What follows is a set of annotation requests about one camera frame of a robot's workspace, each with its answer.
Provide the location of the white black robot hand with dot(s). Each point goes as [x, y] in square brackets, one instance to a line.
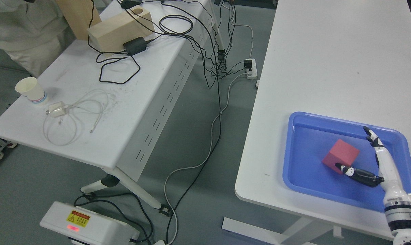
[388, 176]

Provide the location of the pink foam block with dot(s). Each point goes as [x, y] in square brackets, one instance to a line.
[341, 152]

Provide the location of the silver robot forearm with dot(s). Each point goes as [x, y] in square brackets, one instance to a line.
[398, 217]

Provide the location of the blue plastic tray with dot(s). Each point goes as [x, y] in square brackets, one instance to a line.
[314, 145]

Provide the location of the wooden block with hole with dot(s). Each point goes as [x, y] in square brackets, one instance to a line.
[111, 34]

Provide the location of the white table top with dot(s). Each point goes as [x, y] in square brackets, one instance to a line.
[336, 58]

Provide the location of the white power strip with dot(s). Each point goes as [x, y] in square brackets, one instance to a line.
[250, 69]

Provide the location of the black power adapter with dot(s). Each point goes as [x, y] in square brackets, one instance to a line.
[135, 46]

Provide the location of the white folding desk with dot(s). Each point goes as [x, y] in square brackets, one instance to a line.
[128, 130]

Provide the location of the white power box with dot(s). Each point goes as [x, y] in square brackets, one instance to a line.
[85, 227]

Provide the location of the cardboard box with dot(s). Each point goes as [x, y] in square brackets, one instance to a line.
[80, 15]

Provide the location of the paper cup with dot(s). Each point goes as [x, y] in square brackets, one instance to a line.
[31, 89]

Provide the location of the person in white coat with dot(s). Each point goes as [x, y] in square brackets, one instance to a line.
[33, 33]

